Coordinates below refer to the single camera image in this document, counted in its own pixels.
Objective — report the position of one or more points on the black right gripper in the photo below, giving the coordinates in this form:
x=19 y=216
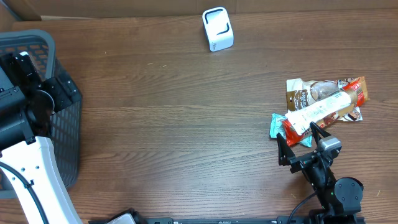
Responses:
x=286 y=154

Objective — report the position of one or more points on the green teal snack packet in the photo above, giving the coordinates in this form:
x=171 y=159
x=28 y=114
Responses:
x=277 y=127

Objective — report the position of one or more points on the white cream tube gold cap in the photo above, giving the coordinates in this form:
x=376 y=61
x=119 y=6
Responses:
x=301 y=119

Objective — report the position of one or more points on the beige brown snack pouch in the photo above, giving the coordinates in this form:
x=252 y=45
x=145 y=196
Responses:
x=301 y=94

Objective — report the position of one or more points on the red orange spaghetti pack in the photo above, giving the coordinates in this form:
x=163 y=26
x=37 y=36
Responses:
x=293 y=138

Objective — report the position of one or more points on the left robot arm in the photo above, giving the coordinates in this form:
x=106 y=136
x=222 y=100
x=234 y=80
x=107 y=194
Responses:
x=40 y=138

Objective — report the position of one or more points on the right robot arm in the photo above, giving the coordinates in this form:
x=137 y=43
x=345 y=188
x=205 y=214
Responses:
x=340 y=198

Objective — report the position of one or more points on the white barcode scanner box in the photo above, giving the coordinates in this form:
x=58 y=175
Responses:
x=218 y=28

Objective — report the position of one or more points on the grey plastic shopping basket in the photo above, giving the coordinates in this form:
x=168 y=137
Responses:
x=39 y=98

